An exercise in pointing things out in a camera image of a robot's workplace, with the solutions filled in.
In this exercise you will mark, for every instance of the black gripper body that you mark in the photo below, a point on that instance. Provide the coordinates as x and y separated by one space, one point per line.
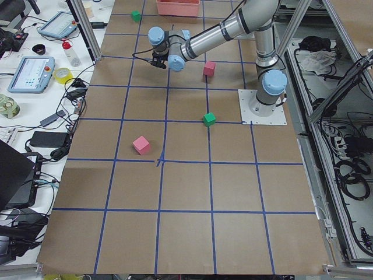
162 56

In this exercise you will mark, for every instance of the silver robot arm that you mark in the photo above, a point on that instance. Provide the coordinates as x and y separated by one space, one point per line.
172 49

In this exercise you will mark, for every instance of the green cube at table edge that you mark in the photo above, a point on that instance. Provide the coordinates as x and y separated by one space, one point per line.
136 16

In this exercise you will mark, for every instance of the pink cube centre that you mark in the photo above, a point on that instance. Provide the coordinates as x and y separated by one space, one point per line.
209 68

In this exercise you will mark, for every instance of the pink cube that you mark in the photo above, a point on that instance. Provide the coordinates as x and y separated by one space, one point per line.
141 145
209 68

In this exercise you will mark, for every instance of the pink plastic bin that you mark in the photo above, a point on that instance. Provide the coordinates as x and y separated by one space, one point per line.
178 7

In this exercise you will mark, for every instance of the green cube near gripper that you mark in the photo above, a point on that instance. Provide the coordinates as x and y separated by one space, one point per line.
209 119

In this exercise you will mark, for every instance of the pink cube far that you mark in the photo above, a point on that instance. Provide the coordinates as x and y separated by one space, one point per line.
141 145

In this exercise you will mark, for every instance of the clear bottle red cap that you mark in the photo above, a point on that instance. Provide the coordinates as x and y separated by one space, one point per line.
71 54

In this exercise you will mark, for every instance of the yellow tape roll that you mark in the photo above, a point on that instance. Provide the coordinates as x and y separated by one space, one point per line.
63 75

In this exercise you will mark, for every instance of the teach pendant far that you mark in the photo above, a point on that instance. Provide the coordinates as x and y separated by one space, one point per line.
59 27

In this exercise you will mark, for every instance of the teach pendant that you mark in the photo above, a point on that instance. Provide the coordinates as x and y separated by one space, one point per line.
59 27
32 75

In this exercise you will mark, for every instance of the black bowl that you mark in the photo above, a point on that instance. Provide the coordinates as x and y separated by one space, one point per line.
39 49

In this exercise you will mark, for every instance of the teach pendant near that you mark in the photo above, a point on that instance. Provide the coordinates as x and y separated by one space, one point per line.
32 75

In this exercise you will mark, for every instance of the black power adapter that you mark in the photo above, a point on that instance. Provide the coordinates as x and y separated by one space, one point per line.
42 139

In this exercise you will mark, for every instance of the patterned tape roll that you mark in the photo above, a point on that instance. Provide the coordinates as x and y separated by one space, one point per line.
9 108

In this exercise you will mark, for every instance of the white crumpled cloth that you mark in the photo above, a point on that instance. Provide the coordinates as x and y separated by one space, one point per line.
319 62

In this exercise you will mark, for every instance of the black laptop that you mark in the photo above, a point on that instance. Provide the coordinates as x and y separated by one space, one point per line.
19 173

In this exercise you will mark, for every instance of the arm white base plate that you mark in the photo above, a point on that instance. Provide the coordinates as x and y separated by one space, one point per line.
255 113

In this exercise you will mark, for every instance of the aluminium frame post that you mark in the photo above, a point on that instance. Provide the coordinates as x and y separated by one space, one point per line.
78 12

